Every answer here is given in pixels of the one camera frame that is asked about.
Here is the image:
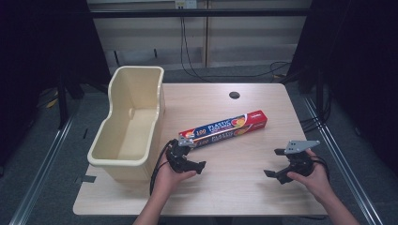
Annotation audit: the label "person's right hand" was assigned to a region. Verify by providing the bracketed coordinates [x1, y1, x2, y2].
[286, 148, 333, 204]

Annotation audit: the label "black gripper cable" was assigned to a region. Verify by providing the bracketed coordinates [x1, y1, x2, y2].
[311, 155, 331, 183]
[149, 139, 176, 197]

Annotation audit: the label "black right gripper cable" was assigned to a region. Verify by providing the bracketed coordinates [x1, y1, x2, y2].
[311, 155, 331, 183]

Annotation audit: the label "white wall socket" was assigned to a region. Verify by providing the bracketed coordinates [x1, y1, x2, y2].
[175, 0, 198, 9]

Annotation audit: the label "dark curtain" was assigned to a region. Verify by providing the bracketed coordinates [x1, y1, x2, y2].
[285, 0, 398, 176]
[0, 0, 111, 177]

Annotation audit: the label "cream plastic bin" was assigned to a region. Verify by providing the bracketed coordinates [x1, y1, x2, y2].
[86, 65, 166, 184]

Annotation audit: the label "red and blue plastic wrap box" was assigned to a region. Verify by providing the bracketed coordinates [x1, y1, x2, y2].
[177, 109, 268, 149]

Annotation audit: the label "yellow cable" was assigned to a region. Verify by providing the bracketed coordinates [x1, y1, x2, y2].
[45, 89, 60, 110]

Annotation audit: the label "black hanging cables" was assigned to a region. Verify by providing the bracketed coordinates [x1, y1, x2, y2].
[179, 16, 293, 84]

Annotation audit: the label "black floor tape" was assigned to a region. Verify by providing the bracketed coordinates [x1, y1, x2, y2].
[74, 174, 98, 185]

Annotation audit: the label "black metal stand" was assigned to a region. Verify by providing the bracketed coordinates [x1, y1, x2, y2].
[56, 73, 70, 129]

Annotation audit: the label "metal floor rail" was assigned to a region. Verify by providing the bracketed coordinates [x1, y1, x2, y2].
[303, 96, 385, 225]
[8, 116, 78, 225]

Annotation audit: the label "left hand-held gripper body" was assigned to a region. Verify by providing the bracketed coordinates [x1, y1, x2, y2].
[165, 136, 196, 174]

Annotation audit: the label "person's left hand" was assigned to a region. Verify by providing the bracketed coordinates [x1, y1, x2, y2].
[153, 157, 198, 202]

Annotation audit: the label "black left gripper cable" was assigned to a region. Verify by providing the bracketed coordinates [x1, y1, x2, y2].
[149, 139, 176, 197]

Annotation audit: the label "black floor cables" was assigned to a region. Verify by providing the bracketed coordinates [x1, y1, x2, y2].
[299, 93, 330, 135]

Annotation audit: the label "black horizontal bar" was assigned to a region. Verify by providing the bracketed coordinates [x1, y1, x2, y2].
[89, 7, 312, 19]

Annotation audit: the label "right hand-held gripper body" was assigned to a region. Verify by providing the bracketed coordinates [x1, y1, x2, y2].
[283, 140, 321, 176]

